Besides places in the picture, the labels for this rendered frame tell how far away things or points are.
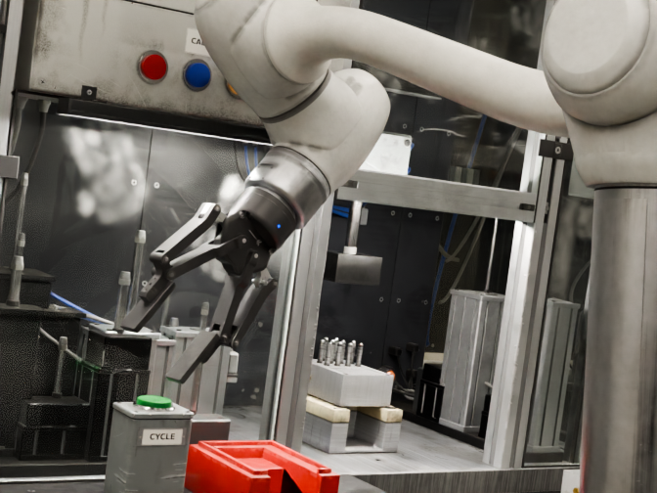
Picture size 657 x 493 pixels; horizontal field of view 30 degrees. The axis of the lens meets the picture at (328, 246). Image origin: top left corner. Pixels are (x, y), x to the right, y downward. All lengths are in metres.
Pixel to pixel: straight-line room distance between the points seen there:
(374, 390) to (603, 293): 0.95
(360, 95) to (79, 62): 0.33
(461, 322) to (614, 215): 1.14
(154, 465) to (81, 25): 0.51
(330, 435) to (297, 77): 0.66
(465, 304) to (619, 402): 1.14
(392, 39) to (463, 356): 0.90
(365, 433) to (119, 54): 0.77
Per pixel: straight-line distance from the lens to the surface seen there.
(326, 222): 1.65
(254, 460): 1.58
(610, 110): 0.93
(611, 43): 0.92
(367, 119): 1.47
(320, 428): 1.87
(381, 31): 1.30
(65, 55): 1.46
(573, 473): 1.90
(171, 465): 1.44
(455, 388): 2.10
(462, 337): 2.09
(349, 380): 1.86
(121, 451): 1.43
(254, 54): 1.37
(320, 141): 1.44
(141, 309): 1.35
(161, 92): 1.51
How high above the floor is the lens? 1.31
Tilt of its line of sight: 3 degrees down
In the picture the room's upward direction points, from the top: 7 degrees clockwise
